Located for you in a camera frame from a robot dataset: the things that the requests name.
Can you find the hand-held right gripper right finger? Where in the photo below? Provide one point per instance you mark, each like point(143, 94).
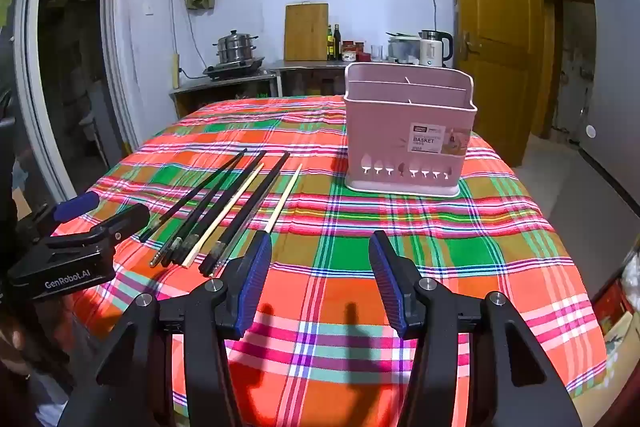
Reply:
point(387, 282)

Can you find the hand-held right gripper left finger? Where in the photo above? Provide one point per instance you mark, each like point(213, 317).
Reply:
point(255, 279)

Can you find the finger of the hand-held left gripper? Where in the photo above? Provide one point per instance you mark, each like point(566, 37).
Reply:
point(120, 221)
point(75, 206)

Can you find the light wooden chopstick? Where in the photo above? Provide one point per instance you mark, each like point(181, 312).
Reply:
point(285, 197)
point(225, 212)

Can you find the pink plastic utensil basket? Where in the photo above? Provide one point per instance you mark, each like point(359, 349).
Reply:
point(407, 127)

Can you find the person's left hand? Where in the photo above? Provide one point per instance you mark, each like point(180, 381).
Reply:
point(15, 338)

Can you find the plaid tablecloth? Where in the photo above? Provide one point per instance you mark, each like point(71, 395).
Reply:
point(350, 227)

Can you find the yellow power strip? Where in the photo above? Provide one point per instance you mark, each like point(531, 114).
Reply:
point(175, 72)

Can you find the steel kitchen counter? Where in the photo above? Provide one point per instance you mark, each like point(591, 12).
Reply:
point(225, 89)

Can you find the gas stove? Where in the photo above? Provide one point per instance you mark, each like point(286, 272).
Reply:
point(232, 68)

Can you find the steel steamer pot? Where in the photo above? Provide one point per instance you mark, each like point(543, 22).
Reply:
point(236, 47)

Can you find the red cardboard box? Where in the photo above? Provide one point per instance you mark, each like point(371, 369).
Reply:
point(607, 307)

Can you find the drinking glass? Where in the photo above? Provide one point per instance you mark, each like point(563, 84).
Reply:
point(376, 52)

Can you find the red sauce jar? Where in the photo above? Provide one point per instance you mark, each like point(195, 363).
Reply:
point(360, 48)
point(349, 51)

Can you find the clear plastic container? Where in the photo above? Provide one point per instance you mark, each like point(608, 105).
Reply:
point(402, 48)

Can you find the dark oil bottle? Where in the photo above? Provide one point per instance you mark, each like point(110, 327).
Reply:
point(330, 44)
point(337, 44)

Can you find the wooden cutting board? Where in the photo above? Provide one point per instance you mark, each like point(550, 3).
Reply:
point(306, 32)

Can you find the yellow wooden door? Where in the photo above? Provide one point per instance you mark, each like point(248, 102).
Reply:
point(492, 32)

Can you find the grey panel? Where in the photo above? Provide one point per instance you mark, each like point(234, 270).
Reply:
point(612, 82)

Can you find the white wall switch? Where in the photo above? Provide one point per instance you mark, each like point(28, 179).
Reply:
point(148, 8)

